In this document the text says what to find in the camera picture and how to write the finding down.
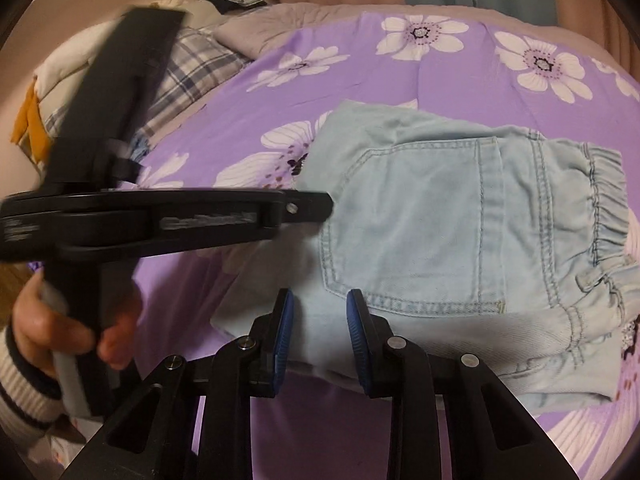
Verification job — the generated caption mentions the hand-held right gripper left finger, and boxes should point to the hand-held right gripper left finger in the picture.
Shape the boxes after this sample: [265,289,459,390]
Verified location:
[60,287,296,480]

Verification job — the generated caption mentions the grey quilt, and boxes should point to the grey quilt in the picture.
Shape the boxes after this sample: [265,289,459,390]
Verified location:
[215,2,617,59]

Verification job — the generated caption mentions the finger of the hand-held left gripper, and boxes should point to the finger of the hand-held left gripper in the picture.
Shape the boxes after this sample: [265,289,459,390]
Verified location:
[147,188,335,251]

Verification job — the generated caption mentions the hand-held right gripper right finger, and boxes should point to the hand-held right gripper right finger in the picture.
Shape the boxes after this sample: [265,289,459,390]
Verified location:
[346,288,583,480]

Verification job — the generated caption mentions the light blue strawberry pants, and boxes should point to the light blue strawberry pants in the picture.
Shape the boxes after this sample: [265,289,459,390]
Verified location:
[210,100,632,417]

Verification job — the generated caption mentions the person's left forearm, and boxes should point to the person's left forearm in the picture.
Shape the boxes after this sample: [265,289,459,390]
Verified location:
[0,325,68,444]

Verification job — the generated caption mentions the plaid pillow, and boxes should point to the plaid pillow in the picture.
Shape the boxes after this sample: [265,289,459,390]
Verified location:
[134,27,252,152]

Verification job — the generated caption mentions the purple floral bed sheet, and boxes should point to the purple floral bed sheet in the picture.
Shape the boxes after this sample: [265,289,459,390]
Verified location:
[30,10,640,480]

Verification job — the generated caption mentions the person's left hand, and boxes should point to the person's left hand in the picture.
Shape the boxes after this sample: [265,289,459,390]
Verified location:
[11,276,147,379]

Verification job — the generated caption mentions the white plush toy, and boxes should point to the white plush toy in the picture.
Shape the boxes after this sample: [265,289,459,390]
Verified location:
[12,30,101,167]

